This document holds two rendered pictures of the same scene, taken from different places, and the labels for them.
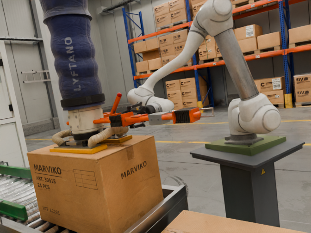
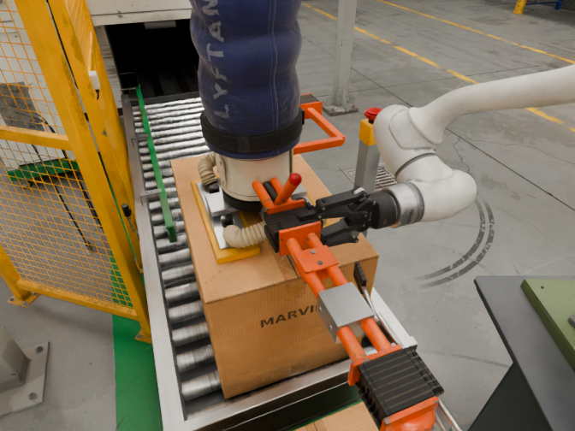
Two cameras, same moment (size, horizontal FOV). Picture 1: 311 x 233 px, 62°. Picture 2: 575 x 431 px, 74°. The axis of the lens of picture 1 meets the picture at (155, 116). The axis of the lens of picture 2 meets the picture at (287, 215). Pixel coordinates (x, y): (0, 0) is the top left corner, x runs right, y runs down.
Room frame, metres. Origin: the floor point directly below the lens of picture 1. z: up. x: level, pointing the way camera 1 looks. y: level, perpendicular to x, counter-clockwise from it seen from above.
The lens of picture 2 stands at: (0.74, -0.14, 1.56)
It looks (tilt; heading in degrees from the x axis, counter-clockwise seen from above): 38 degrees down; 33
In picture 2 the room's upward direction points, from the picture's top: straight up
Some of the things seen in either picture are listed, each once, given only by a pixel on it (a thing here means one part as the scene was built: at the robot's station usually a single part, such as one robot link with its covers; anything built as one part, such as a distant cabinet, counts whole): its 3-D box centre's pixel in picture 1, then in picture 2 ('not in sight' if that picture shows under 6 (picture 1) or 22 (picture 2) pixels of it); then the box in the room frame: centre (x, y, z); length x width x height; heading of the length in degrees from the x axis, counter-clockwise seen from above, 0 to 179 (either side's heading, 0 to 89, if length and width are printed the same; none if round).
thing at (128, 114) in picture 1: (121, 119); (293, 227); (1.23, 0.16, 1.08); 0.10 x 0.08 x 0.06; 144
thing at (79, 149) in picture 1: (76, 145); (221, 209); (1.30, 0.42, 0.97); 0.34 x 0.10 x 0.05; 54
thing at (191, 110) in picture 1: (186, 115); (390, 390); (1.02, -0.12, 1.08); 0.08 x 0.07 x 0.05; 54
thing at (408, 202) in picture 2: (152, 111); (397, 205); (1.41, 0.01, 1.08); 0.09 x 0.06 x 0.09; 54
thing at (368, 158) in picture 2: not in sight; (357, 233); (1.93, 0.28, 0.50); 0.07 x 0.07 x 1.00; 54
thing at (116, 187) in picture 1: (95, 178); (261, 253); (1.41, 0.38, 0.75); 0.60 x 0.40 x 0.40; 53
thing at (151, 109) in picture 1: (144, 113); (367, 213); (1.35, 0.06, 1.08); 0.09 x 0.07 x 0.08; 144
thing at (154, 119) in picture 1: (158, 118); (344, 311); (1.10, -0.01, 1.07); 0.07 x 0.07 x 0.04; 54
